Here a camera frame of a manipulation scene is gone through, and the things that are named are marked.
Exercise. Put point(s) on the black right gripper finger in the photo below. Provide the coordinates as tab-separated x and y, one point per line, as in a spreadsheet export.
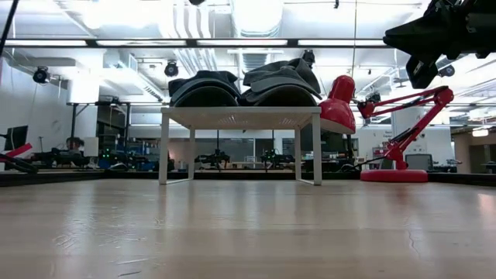
422	73
416	36

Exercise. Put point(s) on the grey denim cap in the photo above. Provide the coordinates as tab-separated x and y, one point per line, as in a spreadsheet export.
279	83

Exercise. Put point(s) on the dark blue denim cap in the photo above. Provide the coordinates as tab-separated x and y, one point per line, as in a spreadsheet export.
201	87

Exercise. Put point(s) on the black background robot arm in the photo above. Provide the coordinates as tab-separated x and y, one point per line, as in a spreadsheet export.
213	159
275	159

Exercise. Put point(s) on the black ceiling spotlight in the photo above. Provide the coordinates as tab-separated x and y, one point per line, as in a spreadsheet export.
308	57
171	69
447	71
40	74

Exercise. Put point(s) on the glowing ceiling light fixture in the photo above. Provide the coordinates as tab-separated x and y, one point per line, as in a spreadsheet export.
480	132

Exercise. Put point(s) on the grey background monitor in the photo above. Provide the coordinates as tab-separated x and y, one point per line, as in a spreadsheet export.
418	161

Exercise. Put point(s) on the red desk lamp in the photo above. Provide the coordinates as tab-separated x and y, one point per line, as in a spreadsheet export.
337	112

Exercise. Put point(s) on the white perforated metal shelf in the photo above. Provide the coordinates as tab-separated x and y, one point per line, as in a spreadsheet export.
240	112

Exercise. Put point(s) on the white background box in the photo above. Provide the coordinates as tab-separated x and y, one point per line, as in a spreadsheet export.
91	146

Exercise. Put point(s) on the black computer monitor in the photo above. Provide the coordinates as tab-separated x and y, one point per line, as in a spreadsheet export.
16	137

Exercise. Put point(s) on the red and black bar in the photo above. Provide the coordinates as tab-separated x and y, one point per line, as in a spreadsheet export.
17	164

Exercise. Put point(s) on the silver ventilation duct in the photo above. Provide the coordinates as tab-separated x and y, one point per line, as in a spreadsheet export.
257	19

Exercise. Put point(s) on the black overhead frame bar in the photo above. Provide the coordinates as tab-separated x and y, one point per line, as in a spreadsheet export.
190	43

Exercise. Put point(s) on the black table border rail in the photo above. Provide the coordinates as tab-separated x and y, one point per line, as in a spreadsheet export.
77	176

